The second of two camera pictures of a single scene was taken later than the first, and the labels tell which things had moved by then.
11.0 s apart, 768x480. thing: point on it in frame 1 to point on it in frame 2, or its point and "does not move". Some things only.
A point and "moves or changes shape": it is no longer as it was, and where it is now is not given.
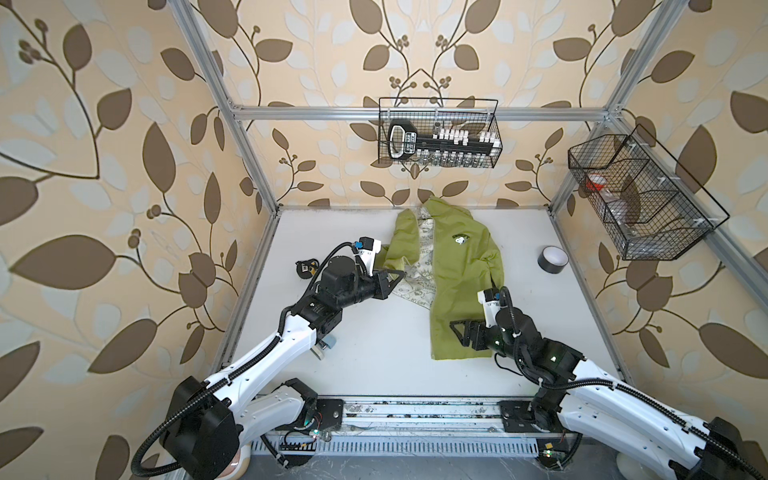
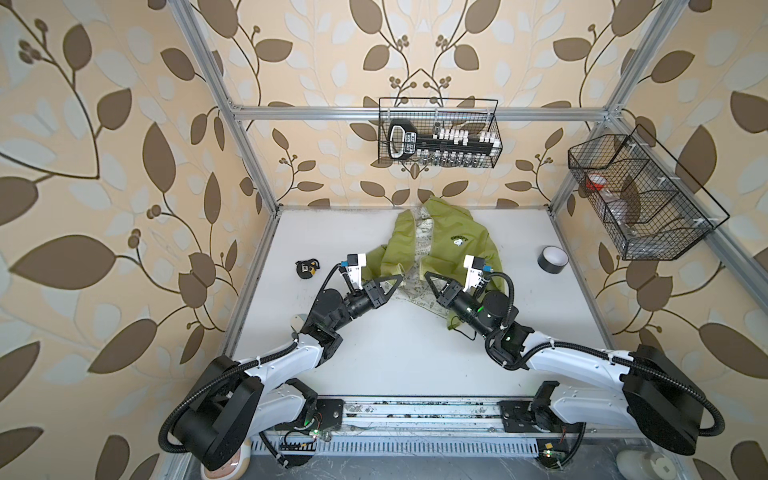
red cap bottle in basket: x=595 y=182 does not move
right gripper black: x=467 y=331 to x=450 y=294
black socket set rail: x=444 y=147 does not move
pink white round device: x=238 y=467 does not move
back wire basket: x=443 y=132 does not move
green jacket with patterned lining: x=448 y=257 moves or changes shape
